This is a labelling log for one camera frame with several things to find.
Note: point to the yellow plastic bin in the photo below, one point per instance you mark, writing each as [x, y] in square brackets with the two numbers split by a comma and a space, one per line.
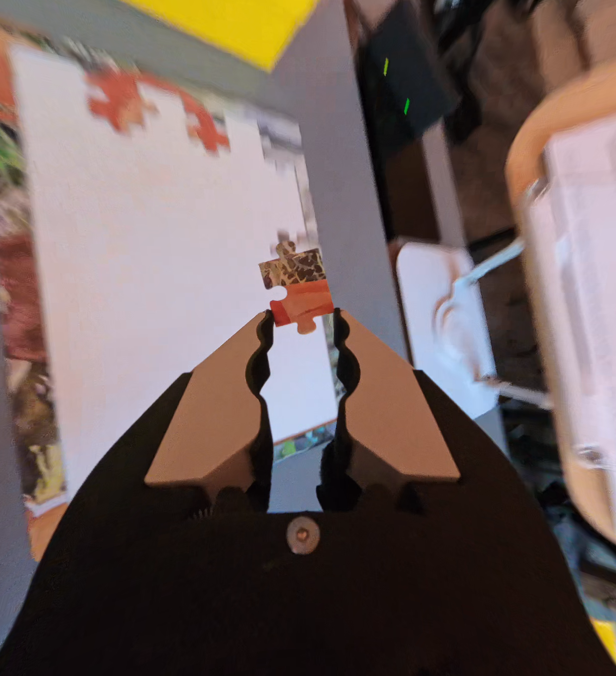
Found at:
[234, 21]
[611, 647]

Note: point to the red dark puzzle piece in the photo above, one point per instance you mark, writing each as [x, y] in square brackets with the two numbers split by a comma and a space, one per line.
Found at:
[297, 290]

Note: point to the grey striped puzzle piece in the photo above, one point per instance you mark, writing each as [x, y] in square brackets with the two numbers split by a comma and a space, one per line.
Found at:
[281, 140]

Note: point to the grey brown puzzle piece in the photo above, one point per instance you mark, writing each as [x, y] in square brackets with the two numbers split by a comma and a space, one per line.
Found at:
[292, 240]

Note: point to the printed instruction sheet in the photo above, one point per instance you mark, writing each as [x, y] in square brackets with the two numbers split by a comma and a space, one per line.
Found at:
[593, 264]

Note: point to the black power adapter box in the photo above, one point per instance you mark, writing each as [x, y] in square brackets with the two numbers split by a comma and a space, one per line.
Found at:
[403, 79]

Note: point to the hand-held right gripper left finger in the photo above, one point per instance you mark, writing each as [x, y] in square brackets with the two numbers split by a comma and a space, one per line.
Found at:
[207, 422]

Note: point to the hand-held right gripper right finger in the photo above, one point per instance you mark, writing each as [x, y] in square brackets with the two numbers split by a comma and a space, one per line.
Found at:
[397, 422]

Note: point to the puzzle frame board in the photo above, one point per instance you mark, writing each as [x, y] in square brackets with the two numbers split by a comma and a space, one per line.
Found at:
[155, 264]

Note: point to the red fan puzzle piece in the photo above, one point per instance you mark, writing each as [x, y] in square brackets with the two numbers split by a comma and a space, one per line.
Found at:
[120, 100]

